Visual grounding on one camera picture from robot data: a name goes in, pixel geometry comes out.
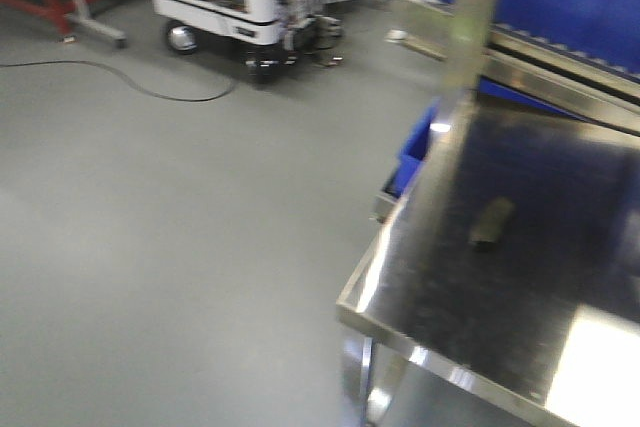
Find steel roller rack frame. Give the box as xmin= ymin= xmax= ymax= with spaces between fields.
xmin=386 ymin=0 xmax=639 ymax=136

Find black floor cable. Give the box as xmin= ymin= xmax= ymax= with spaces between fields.
xmin=0 ymin=59 xmax=236 ymax=103

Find lower blue bin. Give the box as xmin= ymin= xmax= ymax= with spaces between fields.
xmin=384 ymin=97 xmax=441 ymax=198

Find inner left brake pad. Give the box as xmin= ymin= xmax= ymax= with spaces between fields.
xmin=469 ymin=196 xmax=515 ymax=251

